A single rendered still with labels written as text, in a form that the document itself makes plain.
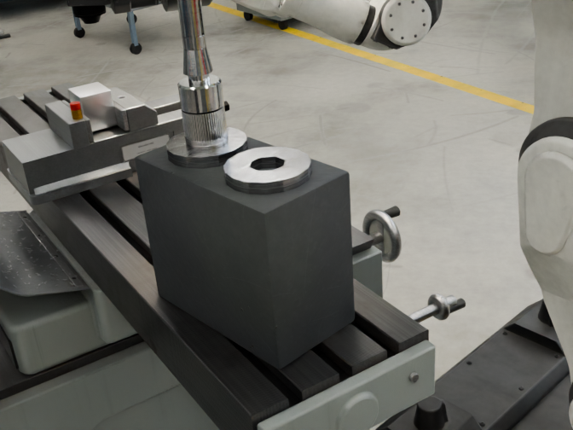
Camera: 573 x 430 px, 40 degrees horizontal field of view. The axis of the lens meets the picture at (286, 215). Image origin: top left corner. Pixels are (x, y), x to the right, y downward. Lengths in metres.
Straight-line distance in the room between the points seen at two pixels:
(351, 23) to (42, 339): 0.66
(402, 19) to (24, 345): 0.74
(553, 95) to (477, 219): 2.06
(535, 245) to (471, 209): 2.09
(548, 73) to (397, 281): 1.73
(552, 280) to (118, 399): 0.68
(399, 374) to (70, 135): 0.67
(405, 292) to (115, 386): 1.50
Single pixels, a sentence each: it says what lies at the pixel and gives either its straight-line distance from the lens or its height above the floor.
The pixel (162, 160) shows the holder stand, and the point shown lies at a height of 1.11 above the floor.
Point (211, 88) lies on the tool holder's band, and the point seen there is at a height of 1.19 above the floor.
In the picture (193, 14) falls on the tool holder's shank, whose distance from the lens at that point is 0.83.
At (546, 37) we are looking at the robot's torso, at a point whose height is 1.18.
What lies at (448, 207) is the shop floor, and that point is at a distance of 3.15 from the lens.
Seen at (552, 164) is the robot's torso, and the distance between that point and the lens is 1.01.
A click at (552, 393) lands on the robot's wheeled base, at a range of 1.39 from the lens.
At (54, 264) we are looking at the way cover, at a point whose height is 0.86.
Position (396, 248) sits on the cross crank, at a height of 0.62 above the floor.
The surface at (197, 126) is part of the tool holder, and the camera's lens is 0.85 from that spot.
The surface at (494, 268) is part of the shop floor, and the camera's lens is 2.78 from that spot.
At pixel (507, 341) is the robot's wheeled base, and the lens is 1.45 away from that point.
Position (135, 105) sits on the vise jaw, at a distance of 1.31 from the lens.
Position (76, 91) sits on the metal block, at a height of 1.06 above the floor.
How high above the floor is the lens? 1.45
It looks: 28 degrees down
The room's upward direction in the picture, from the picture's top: 5 degrees counter-clockwise
